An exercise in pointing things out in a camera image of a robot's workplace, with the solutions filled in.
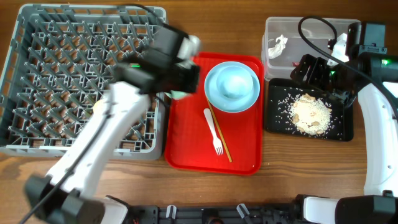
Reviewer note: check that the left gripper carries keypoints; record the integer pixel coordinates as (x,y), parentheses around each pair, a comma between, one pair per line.
(192,74)

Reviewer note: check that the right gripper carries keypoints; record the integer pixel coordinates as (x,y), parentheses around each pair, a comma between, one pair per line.
(317,65)

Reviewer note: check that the green saucer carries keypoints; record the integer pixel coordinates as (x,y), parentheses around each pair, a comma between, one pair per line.
(177,95)

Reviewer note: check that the light blue plate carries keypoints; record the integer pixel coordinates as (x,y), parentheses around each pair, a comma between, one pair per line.
(225,104)

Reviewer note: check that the light blue bowl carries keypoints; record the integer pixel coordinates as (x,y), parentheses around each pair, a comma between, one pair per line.
(234,82)

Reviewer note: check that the white napkin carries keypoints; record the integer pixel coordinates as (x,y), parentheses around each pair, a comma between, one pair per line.
(277,50)

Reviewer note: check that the white plastic fork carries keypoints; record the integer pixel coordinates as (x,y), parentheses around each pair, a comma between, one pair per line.
(217,144)

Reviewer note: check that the yellow cup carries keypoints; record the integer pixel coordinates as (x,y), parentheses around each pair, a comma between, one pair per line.
(98,107)

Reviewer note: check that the wooden chopstick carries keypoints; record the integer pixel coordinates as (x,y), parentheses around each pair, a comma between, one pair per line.
(225,147)

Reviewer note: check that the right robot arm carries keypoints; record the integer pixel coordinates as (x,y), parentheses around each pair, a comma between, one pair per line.
(370,75)

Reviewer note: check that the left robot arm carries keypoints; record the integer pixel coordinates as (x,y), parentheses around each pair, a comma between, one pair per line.
(66,193)

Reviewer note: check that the grey dishwasher rack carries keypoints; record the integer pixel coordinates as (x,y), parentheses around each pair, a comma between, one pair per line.
(60,62)

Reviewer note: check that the food scraps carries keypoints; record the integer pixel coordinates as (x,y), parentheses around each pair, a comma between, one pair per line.
(305,114)

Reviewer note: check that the black plastic tray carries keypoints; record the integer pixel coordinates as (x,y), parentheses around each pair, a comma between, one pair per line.
(282,93)

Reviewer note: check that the clear plastic bin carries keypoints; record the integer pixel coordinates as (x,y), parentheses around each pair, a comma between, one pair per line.
(315,31)

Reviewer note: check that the red plastic tray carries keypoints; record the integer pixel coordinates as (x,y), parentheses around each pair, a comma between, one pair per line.
(189,143)

